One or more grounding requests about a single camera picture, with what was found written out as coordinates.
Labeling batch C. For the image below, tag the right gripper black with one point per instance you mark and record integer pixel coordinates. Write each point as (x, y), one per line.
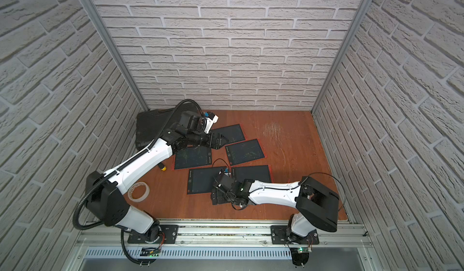
(217, 195)

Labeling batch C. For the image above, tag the far writing tablet red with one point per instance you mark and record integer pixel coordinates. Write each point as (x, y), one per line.
(233, 132)

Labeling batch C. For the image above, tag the black screwdriver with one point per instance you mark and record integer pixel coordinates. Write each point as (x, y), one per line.
(162, 167)

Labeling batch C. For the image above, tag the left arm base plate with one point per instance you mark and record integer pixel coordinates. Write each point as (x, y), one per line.
(166, 232)

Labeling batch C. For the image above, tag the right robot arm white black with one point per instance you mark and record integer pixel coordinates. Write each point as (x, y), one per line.
(317, 205)

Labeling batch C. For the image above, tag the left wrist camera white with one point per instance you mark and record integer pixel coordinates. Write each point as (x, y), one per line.
(210, 120)

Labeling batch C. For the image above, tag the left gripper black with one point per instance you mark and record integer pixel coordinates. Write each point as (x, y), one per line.
(211, 140)

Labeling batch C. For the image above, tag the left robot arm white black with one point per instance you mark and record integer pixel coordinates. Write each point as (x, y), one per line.
(104, 202)

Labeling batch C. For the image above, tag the white tape roll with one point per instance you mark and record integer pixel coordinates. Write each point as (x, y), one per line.
(139, 192)

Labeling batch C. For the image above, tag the left writing tablet red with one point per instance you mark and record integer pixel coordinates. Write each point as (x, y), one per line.
(193, 157)

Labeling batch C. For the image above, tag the writing tablet red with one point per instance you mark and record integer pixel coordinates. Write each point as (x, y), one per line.
(233, 132)
(193, 157)

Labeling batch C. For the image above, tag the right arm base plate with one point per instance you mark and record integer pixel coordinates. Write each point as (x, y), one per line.
(282, 235)

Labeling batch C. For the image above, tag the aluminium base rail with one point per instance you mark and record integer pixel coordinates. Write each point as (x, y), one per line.
(240, 241)

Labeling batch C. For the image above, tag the black plastic tool case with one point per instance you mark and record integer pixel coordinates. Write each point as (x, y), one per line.
(149, 123)

